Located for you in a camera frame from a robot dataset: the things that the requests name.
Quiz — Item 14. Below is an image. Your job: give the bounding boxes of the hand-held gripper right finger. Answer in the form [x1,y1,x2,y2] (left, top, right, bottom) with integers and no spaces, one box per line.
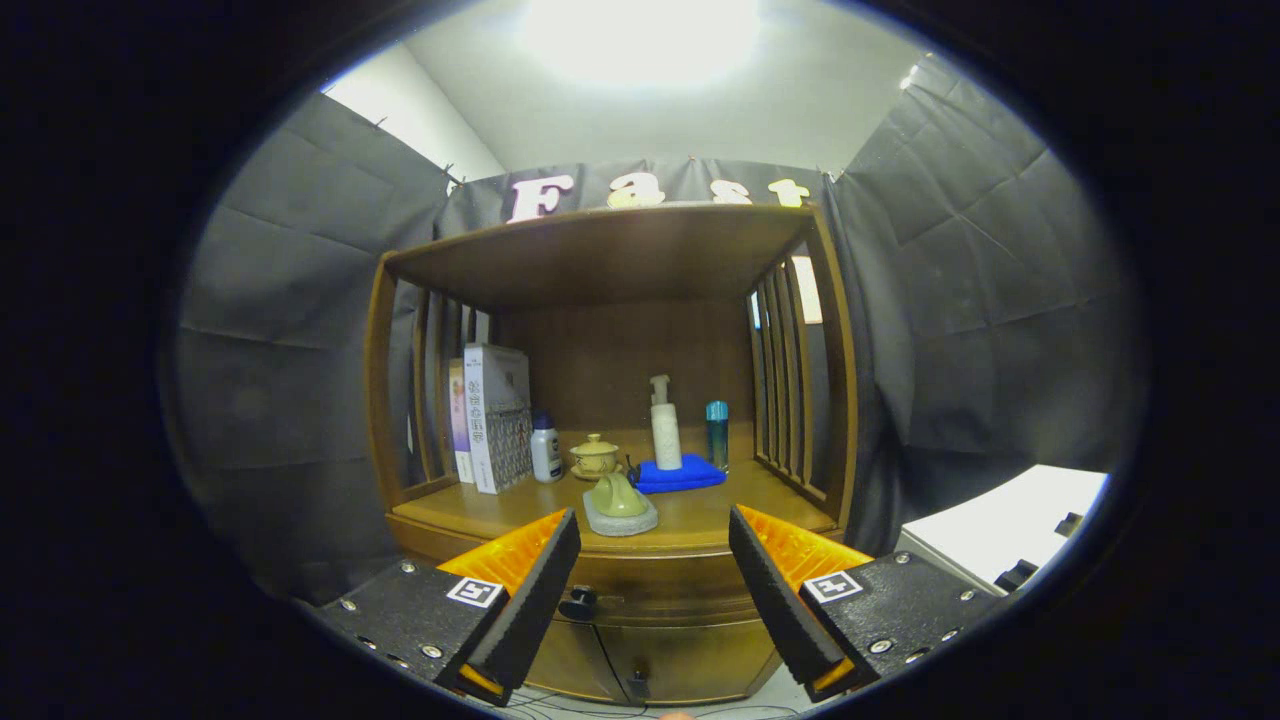
[727,503,1004,706]

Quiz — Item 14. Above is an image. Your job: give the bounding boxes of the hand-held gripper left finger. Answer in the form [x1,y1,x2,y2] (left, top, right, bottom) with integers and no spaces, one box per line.
[312,507,583,708]

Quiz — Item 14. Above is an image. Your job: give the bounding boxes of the brown wooden drawer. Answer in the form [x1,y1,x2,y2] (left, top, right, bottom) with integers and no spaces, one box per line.
[388,515,841,626]

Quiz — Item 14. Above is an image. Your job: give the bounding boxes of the green handled grey scrub pad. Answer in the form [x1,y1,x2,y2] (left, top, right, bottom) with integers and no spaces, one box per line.
[583,472,660,538]

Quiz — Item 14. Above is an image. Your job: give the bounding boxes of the wooden cabinet door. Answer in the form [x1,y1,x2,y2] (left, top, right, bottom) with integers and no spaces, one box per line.
[600,615,781,704]
[530,620,613,701]

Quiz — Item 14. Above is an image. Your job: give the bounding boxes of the wooden countertop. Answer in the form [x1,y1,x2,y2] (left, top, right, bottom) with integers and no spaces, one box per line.
[395,425,839,556]

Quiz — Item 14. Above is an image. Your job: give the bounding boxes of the brown wooden cabinet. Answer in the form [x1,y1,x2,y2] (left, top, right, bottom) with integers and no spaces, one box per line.
[365,203,859,706]

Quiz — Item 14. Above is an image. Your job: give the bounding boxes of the white bottle blue cap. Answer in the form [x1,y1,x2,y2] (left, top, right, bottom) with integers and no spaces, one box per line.
[530,408,564,484]

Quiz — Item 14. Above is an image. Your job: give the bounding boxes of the blue folded cloth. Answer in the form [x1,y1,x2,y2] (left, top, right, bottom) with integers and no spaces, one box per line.
[630,454,728,495]

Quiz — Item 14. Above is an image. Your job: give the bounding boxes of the yellow lidded teacup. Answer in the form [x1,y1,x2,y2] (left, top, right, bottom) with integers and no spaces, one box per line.
[569,433,622,481]

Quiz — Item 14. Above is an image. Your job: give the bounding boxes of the white patterned book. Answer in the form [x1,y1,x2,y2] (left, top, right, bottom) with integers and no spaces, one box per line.
[463,344,535,495]

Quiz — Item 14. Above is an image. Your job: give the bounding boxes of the white pump bottle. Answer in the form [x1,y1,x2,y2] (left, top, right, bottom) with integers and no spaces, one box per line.
[649,375,684,471]

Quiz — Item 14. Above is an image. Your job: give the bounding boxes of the purple white book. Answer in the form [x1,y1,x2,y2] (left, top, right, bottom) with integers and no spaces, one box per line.
[448,358,476,485]

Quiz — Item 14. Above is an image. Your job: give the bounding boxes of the white plastic box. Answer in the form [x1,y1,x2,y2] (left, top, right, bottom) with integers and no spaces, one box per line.
[895,465,1109,598]

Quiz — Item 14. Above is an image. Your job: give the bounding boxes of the black floor cables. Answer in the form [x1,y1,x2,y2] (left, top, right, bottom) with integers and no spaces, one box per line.
[500,690,801,720]

